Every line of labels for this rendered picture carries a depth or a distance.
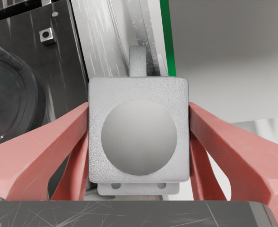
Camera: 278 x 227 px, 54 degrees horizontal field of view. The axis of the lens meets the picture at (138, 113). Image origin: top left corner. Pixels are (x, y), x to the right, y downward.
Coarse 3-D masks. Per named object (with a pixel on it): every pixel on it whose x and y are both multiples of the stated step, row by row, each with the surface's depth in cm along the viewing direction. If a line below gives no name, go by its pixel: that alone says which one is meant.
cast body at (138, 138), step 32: (96, 96) 12; (128, 96) 12; (160, 96) 12; (96, 128) 12; (128, 128) 11; (160, 128) 11; (96, 160) 11; (128, 160) 10; (160, 160) 10; (128, 192) 14; (160, 192) 14
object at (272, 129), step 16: (112, 0) 47; (128, 16) 46; (160, 16) 45; (128, 32) 45; (160, 32) 44; (128, 48) 44; (160, 48) 43; (256, 128) 38; (272, 128) 38; (224, 176) 37; (224, 192) 36
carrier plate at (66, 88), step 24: (0, 24) 35; (24, 24) 35; (48, 24) 34; (72, 24) 34; (24, 48) 34; (48, 48) 33; (72, 48) 33; (48, 72) 33; (72, 72) 32; (48, 96) 32; (72, 96) 31; (48, 120) 31; (48, 192) 29
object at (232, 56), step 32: (160, 0) 17; (192, 0) 21; (224, 0) 21; (256, 0) 20; (192, 32) 22; (224, 32) 22; (256, 32) 22; (192, 64) 23; (224, 64) 23; (256, 64) 23; (192, 96) 25; (224, 96) 24; (256, 96) 24
